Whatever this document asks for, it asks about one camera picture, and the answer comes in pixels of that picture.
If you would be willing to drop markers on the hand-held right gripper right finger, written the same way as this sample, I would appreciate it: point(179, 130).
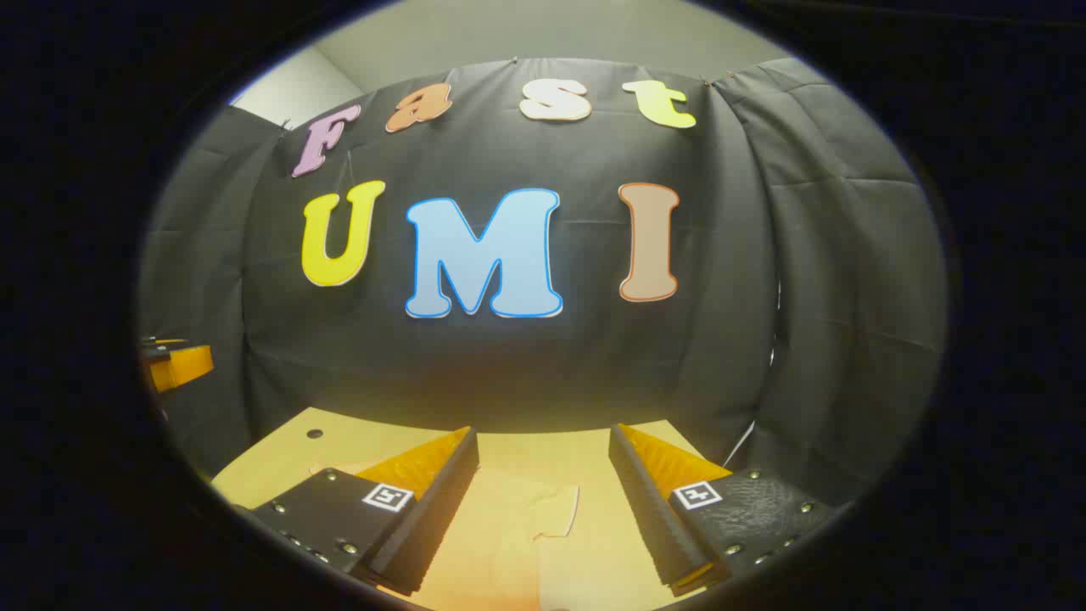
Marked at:
point(649, 509)

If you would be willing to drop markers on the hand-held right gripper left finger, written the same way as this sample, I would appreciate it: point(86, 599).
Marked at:
point(428, 518)

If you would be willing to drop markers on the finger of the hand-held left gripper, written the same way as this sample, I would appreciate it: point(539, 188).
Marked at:
point(182, 363)

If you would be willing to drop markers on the orange T-shirt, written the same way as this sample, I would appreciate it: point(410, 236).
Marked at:
point(492, 552)

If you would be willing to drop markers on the black backdrop cloth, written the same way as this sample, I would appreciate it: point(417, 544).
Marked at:
point(594, 365)

